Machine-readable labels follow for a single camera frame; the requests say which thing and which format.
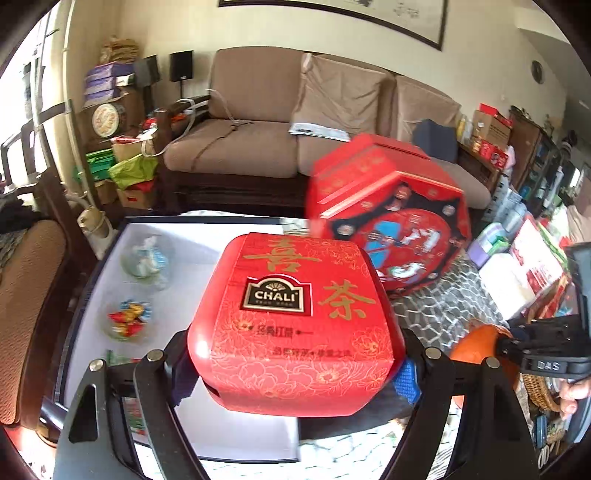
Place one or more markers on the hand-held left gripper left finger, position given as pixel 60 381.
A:
pixel 187 383

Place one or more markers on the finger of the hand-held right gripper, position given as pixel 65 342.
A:
pixel 510 350

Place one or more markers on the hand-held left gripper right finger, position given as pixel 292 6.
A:
pixel 408 379

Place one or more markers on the orange ceramic pot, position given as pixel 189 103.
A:
pixel 475 350

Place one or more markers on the green snack packet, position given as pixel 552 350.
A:
pixel 122 357

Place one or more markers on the glass bowl with candies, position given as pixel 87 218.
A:
pixel 127 321

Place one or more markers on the colourful candies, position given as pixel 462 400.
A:
pixel 128 316

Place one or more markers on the red tea box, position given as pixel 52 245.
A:
pixel 286 332

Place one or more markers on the clear glass bowl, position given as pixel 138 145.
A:
pixel 145 258

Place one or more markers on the blue white packet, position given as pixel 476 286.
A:
pixel 145 254

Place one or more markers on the black storage box white interior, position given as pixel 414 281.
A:
pixel 198 226

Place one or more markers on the person's right hand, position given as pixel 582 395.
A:
pixel 577 394

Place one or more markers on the wicker basket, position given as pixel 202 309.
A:
pixel 538 392

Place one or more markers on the grey white patterned blanket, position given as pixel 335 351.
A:
pixel 425 318

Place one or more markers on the white tissue box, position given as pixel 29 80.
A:
pixel 503 286

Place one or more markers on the red white patterned package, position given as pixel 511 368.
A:
pixel 535 254

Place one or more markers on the purple tissue pack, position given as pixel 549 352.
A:
pixel 487 244

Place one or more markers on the wooden chair brown cushion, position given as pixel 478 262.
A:
pixel 32 300

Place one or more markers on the cream floor appliance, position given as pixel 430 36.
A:
pixel 94 228

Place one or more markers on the cluttered dark shelf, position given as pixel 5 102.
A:
pixel 540 157

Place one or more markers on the red octagonal gift box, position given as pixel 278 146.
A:
pixel 369 184

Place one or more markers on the cardboard box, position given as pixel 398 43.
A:
pixel 491 134

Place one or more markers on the bright green bag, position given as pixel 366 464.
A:
pixel 134 170

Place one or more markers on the blue cushion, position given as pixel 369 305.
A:
pixel 434 138

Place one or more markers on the green box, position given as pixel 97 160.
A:
pixel 99 164

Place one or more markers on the beige sofa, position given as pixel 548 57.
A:
pixel 240 134

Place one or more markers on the folded grey white paper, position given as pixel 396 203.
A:
pixel 318 131

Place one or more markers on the round patterned tin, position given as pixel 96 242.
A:
pixel 108 120

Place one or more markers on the dark wooden chair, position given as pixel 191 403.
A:
pixel 27 152

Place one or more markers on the beige cushion cover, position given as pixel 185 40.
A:
pixel 341 92

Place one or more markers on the stack of purple boxes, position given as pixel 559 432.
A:
pixel 108 83

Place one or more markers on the black speaker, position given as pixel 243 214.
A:
pixel 181 65
pixel 147 71

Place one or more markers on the round wall clock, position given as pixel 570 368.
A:
pixel 537 71

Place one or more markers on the framed wall painting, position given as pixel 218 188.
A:
pixel 332 16

